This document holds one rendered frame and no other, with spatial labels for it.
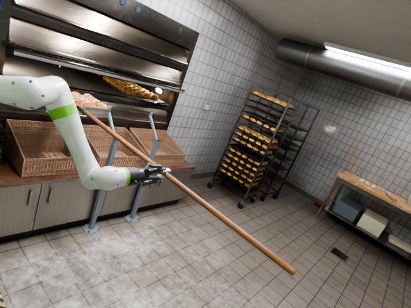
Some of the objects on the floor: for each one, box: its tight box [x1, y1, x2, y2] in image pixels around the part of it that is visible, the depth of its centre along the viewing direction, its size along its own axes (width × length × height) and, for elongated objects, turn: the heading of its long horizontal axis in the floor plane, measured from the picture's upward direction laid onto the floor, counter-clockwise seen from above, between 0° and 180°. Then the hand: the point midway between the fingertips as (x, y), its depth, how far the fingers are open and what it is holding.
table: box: [315, 171, 411, 261], centre depth 466 cm, size 220×80×90 cm, turn 2°
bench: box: [0, 148, 195, 243], centre depth 284 cm, size 56×242×58 cm, turn 92°
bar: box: [81, 105, 160, 235], centre depth 250 cm, size 31×127×118 cm, turn 92°
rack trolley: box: [255, 94, 320, 202], centre depth 497 cm, size 51×72×178 cm
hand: (164, 173), depth 153 cm, fingers closed on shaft, 3 cm apart
